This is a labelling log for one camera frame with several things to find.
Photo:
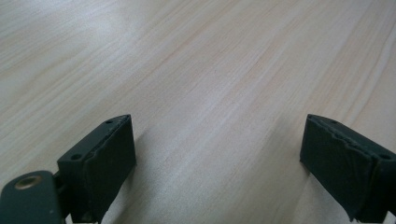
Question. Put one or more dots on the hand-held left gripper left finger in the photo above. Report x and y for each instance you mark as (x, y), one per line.
(99, 174)

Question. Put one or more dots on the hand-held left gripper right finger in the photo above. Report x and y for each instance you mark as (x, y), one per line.
(342, 168)

